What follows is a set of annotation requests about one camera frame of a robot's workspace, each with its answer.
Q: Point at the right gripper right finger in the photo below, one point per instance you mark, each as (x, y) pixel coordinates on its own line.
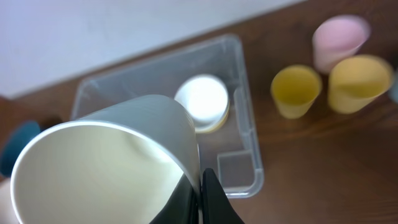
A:
(216, 206)

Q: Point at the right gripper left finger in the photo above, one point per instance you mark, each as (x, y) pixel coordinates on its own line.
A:
(181, 208)

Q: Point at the cream plastic cup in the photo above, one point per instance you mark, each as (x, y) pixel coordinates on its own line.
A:
(117, 165)

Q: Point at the small yellow bowl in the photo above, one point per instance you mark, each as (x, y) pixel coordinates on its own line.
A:
(213, 127)

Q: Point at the small white bowl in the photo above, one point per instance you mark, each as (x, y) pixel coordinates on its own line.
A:
(205, 97)

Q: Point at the light yellow plastic cup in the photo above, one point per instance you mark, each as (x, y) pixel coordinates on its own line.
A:
(294, 89)

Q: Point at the golden yellow plastic cup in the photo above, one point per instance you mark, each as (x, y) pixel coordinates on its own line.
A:
(357, 81)

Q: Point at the pink plastic cup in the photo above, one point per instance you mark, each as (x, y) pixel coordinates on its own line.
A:
(338, 38)

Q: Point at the light blue plastic cup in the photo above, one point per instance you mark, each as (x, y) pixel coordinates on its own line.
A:
(393, 92)

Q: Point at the clear plastic storage bin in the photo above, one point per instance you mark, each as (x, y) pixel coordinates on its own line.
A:
(233, 150)

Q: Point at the large cream bowl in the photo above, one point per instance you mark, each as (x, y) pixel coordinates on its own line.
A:
(7, 215)

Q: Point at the dark blue bowl near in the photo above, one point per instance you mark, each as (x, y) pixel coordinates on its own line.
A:
(15, 143)

